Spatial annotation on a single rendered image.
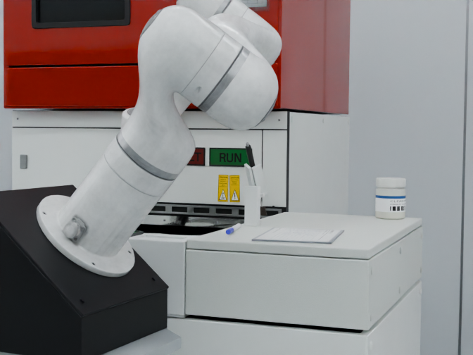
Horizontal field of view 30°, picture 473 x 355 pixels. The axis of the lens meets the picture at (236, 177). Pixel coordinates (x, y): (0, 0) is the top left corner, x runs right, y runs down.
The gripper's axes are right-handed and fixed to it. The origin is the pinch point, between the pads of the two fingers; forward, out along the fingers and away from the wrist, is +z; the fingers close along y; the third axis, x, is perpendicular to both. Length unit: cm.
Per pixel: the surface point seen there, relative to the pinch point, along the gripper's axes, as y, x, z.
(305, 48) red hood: -25, 49, -40
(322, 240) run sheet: 59, 23, -33
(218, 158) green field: -10.4, 24.0, -14.5
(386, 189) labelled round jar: 23, 55, -23
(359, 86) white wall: -126, 119, 10
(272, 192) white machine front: 1.1, 35.8, -10.7
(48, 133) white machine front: -41.6, -16.1, -6.4
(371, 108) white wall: -119, 123, 17
